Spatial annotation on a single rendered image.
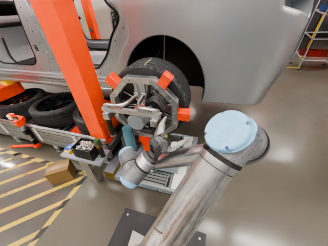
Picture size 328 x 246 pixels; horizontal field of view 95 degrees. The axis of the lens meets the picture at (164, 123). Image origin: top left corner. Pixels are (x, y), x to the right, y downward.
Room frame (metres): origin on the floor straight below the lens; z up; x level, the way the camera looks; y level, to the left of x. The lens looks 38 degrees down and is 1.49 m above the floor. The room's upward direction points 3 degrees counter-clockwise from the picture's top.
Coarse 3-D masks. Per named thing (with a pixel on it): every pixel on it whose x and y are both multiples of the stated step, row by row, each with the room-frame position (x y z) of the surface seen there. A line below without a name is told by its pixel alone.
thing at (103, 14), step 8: (96, 0) 5.96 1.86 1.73; (80, 8) 6.18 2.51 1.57; (96, 8) 5.99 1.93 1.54; (104, 8) 5.89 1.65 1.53; (80, 16) 6.21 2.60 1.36; (96, 16) 6.01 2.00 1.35; (104, 16) 5.91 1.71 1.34; (104, 24) 5.93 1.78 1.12; (112, 24) 5.90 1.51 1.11; (88, 32) 6.17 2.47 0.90; (104, 32) 5.96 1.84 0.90
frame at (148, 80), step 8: (128, 80) 1.01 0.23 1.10; (136, 80) 0.99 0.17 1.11; (144, 80) 0.98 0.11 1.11; (152, 80) 0.96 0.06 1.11; (120, 88) 1.04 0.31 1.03; (160, 88) 0.94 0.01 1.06; (112, 96) 1.06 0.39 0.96; (168, 96) 0.92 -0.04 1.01; (176, 96) 0.97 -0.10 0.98; (176, 104) 0.91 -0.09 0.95; (176, 112) 0.91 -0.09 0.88; (120, 120) 1.06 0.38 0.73; (176, 120) 0.91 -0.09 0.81; (168, 128) 0.93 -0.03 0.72; (144, 136) 1.00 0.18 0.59; (152, 136) 0.97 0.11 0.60; (160, 136) 0.95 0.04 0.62
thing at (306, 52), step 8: (320, 8) 4.45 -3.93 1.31; (312, 16) 4.54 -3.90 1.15; (320, 24) 3.98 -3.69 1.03; (304, 32) 4.56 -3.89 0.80; (312, 32) 4.48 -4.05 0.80; (320, 32) 4.42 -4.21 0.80; (312, 40) 3.98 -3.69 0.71; (304, 56) 3.98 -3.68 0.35; (312, 56) 3.96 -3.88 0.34; (320, 56) 3.90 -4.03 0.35
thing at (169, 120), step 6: (126, 84) 1.16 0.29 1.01; (132, 84) 1.34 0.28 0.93; (126, 90) 1.23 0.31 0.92; (132, 90) 1.35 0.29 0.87; (150, 90) 1.10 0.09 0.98; (120, 96) 1.14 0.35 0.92; (126, 96) 1.24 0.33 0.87; (150, 96) 1.10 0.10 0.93; (120, 102) 1.15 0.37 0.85; (132, 102) 1.29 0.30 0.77; (168, 102) 1.05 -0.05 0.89; (132, 108) 1.24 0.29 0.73; (156, 108) 1.07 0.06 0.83; (126, 114) 1.14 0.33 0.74; (168, 114) 1.04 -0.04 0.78; (168, 120) 1.10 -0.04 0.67; (144, 126) 1.09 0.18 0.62
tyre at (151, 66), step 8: (136, 64) 1.11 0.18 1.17; (144, 64) 1.09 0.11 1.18; (152, 64) 1.10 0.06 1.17; (160, 64) 1.13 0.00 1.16; (168, 64) 1.18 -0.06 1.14; (120, 72) 1.14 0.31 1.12; (128, 72) 1.10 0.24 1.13; (136, 72) 1.08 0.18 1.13; (144, 72) 1.06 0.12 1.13; (152, 72) 1.05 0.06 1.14; (160, 72) 1.03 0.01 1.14; (176, 72) 1.13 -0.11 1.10; (176, 80) 1.03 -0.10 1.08; (184, 80) 1.14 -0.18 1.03; (112, 88) 1.16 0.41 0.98; (168, 88) 1.01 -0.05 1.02; (176, 88) 0.99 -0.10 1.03; (184, 88) 1.05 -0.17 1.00; (184, 96) 0.99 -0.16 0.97; (184, 104) 0.97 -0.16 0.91; (144, 128) 1.09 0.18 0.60; (176, 128) 0.99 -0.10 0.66
